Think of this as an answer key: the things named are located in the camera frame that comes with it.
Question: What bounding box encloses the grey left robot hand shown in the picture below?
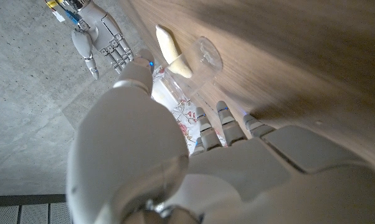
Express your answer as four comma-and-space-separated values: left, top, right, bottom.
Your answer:
65, 49, 375, 224

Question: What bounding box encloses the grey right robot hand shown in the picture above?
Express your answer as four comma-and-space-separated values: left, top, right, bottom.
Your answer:
44, 0, 135, 80

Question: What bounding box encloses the clear medicine bottle white cap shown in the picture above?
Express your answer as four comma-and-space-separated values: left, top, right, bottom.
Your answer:
161, 36, 224, 100

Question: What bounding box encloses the yellow sponge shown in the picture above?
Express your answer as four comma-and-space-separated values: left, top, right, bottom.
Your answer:
155, 24, 194, 79

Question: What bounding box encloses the floral rose backdrop cloth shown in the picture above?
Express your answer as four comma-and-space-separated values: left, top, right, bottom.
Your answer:
151, 65, 229, 154

